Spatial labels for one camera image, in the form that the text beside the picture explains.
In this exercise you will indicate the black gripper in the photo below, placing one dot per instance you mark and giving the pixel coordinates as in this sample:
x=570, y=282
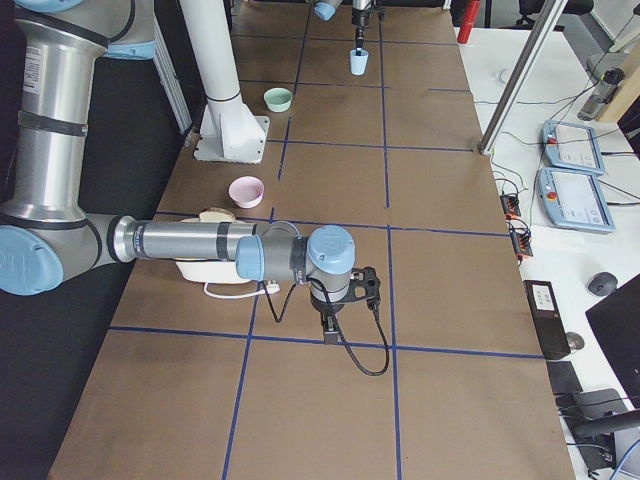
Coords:
x=359, y=16
x=327, y=310

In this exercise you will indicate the light blue cup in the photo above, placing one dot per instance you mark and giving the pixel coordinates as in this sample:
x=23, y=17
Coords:
x=358, y=59

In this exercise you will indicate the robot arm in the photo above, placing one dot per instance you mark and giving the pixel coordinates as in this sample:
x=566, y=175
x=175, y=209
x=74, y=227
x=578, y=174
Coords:
x=325, y=9
x=131, y=149

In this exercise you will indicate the mint green bowl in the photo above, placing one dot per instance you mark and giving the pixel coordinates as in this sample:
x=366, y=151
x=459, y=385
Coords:
x=278, y=99

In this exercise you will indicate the red fire extinguisher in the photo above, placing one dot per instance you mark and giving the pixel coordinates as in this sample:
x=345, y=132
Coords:
x=470, y=14

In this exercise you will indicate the cream white toaster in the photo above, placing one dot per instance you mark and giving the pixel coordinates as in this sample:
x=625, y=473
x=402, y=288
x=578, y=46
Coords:
x=208, y=271

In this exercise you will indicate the pink bowl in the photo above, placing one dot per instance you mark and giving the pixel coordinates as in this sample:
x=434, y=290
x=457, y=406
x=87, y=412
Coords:
x=246, y=191

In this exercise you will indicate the bread slice in toaster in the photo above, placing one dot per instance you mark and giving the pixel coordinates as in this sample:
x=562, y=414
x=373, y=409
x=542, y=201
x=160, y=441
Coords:
x=216, y=215

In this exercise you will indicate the orange black connector hub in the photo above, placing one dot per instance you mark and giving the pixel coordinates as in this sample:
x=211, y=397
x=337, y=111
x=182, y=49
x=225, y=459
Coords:
x=518, y=229

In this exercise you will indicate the black power adapter box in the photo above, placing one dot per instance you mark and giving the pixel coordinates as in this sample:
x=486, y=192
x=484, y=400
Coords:
x=546, y=318

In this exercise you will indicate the upper blue teach pendant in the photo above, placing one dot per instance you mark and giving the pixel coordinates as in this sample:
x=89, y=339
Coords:
x=572, y=146

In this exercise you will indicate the blue teach pendant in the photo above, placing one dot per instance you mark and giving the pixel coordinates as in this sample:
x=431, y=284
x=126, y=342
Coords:
x=572, y=146
x=573, y=200

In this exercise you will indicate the lower blue teach pendant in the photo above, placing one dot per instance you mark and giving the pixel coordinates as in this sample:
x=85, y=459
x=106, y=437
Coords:
x=573, y=200

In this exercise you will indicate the black computer mouse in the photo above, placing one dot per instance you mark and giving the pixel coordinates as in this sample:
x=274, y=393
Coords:
x=602, y=284

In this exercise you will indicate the black laptop corner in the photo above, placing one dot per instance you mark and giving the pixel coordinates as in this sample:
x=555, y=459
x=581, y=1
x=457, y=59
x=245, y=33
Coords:
x=614, y=322

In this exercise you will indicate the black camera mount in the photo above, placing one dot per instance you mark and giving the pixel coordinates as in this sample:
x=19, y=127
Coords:
x=365, y=286

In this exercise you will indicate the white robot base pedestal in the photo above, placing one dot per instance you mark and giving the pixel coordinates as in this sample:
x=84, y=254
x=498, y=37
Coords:
x=229, y=132

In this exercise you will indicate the aluminium frame post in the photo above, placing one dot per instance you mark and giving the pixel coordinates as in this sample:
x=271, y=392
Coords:
x=549, y=16

